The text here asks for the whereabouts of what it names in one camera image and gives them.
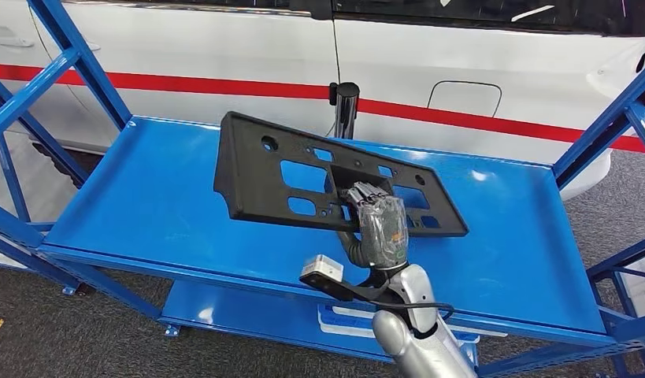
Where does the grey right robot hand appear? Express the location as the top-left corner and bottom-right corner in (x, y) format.
(336, 180), (411, 271)

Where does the black plastic car part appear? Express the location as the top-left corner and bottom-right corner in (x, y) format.
(213, 110), (469, 239)

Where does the blue plastic bin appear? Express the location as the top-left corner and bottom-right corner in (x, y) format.
(317, 304), (378, 340)

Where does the white car with red stripe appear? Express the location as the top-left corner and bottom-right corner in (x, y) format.
(0, 0), (645, 202)

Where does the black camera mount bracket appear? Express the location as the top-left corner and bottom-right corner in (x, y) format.
(299, 265), (406, 304)

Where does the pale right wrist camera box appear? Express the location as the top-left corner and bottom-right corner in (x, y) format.
(301, 254), (345, 283)

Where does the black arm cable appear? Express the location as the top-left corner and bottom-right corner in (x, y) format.
(374, 299), (456, 322)

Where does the chrome stanchion post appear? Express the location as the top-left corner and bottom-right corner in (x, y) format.
(328, 81), (361, 140)

